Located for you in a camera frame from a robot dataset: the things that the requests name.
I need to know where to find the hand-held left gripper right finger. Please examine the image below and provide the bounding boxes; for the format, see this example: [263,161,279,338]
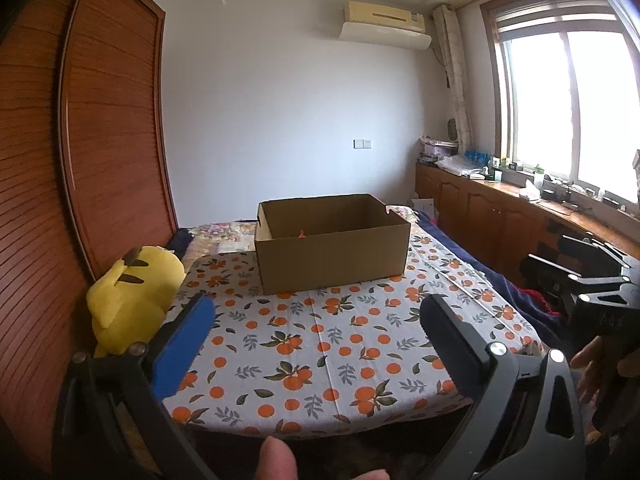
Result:
[419,292,586,480]

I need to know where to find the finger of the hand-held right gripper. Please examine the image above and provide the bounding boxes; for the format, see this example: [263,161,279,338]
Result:
[520,254,633,302]
[557,234,640,277]

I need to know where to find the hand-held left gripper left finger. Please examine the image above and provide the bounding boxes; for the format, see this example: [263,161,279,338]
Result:
[52,294,217,480]

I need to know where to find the brown cardboard box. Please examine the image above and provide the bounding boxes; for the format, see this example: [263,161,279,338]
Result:
[254,193,412,296]

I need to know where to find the person's right hand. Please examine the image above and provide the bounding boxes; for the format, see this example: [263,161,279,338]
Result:
[570,335,608,406]

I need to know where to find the person's left hand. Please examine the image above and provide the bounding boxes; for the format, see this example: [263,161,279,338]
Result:
[260,435,391,480]

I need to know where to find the red cloth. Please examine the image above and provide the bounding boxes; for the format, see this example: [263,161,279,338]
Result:
[525,285,567,317]

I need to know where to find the yellow plush toy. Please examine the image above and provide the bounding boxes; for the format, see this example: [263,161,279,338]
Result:
[86,245,186,358]

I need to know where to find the dark blue blanket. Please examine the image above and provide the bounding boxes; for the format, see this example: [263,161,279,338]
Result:
[414,209,573,343]

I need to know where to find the long wooden cabinet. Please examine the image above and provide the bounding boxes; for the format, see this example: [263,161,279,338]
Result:
[415,162,640,281]

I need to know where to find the navy pillow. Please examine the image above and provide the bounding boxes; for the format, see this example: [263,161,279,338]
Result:
[166,229,194,257]

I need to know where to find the orange fruit print bedsheet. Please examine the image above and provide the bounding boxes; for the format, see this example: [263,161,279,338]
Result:
[160,232,546,436]

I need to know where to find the floral quilt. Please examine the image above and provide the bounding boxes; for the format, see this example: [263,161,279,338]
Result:
[187,220,261,257]

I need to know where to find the white plastic bag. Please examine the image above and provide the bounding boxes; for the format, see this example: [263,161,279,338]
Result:
[437,154,489,179]

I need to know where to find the wooden framed window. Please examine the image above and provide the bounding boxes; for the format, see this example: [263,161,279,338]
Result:
[480,0,640,206]

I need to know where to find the stack of small boxes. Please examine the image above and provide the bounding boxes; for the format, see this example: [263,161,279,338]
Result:
[419,136,459,164]

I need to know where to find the brown slatted wooden wardrobe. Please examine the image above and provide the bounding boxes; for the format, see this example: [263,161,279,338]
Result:
[0,0,180,471]

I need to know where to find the pale patterned curtain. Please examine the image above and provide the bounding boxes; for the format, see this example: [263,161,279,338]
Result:
[432,5,473,146]

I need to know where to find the wall air conditioner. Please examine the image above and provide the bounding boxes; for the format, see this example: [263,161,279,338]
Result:
[339,1,432,51]

